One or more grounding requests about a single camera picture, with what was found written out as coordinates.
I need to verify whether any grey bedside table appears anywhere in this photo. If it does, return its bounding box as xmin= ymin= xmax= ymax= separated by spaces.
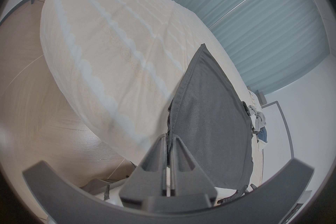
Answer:
xmin=253 ymin=90 xmax=266 ymax=105

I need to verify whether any black polo shirt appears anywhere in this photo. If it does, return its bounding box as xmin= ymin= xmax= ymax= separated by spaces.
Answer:
xmin=167 ymin=43 xmax=254 ymax=200

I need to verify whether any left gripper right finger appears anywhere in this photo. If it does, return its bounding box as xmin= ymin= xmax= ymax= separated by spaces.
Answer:
xmin=168 ymin=133 xmax=218 ymax=204

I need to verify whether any pile of clothes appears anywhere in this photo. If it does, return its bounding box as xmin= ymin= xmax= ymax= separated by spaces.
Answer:
xmin=248 ymin=105 xmax=269 ymax=144

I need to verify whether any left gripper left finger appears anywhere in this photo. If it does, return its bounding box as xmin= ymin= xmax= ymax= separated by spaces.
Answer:
xmin=119 ymin=133 xmax=168 ymax=206

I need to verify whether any bed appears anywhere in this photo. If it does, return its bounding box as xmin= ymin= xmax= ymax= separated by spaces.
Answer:
xmin=39 ymin=0 xmax=293 ymax=201

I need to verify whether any white printed pillow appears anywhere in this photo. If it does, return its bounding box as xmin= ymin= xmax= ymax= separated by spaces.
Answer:
xmin=247 ymin=89 xmax=263 ymax=111

